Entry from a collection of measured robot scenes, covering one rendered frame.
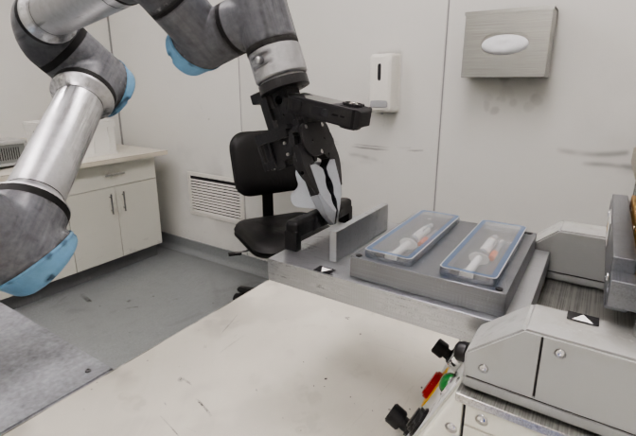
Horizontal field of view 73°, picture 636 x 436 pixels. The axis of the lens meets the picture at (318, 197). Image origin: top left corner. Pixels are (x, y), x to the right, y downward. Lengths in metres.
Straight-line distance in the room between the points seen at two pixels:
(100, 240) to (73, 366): 2.16
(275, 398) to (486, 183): 1.54
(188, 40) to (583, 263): 0.60
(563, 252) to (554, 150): 1.33
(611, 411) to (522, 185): 1.64
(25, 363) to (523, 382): 0.73
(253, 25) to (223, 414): 0.52
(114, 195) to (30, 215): 2.22
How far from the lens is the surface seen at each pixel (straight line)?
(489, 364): 0.41
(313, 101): 0.58
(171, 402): 0.70
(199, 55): 0.68
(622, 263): 0.41
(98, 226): 2.93
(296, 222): 0.56
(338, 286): 0.50
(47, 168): 0.80
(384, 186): 2.18
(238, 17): 0.63
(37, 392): 0.80
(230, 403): 0.68
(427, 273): 0.46
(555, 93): 1.94
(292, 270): 0.53
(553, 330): 0.39
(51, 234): 0.74
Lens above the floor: 1.18
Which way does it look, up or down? 15 degrees down
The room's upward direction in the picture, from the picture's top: straight up
